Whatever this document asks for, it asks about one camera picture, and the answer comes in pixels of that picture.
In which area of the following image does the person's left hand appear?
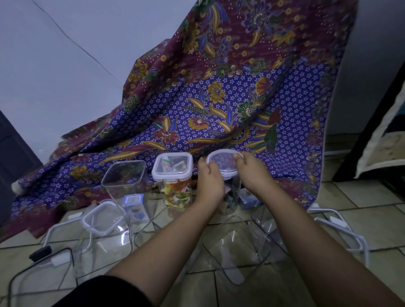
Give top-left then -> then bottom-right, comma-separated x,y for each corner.
195,157 -> 226,207

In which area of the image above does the person's right hand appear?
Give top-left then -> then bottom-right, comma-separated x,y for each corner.
234,151 -> 279,197

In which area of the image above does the clear jar with round lid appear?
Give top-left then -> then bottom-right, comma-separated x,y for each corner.
206,149 -> 245,215

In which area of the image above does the person's right forearm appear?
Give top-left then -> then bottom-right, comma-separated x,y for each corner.
258,180 -> 405,307

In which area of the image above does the person's left forearm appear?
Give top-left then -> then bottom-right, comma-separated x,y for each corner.
106,198 -> 226,307

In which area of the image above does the small blue box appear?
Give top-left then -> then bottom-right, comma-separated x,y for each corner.
237,188 -> 261,210

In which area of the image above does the lidded container with colourful contents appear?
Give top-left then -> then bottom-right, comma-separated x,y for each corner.
151,152 -> 194,210

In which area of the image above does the purple floral batik cloth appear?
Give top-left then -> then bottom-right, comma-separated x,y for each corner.
0,0 -> 359,243

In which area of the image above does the large empty clear container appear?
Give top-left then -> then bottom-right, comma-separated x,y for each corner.
202,215 -> 273,286

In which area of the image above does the open clear container blue label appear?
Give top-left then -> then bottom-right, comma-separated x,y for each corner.
101,160 -> 150,224

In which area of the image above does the clear container with white rim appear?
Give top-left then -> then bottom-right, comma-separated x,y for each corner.
73,199 -> 134,285

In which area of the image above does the black framed board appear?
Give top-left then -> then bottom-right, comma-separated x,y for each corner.
332,62 -> 405,182

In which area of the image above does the black garment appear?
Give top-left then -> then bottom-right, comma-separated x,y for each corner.
52,275 -> 154,307

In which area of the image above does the black power adapter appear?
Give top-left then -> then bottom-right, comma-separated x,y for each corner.
29,245 -> 53,262

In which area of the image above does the dark cabinet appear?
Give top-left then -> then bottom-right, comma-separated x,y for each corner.
0,110 -> 43,223

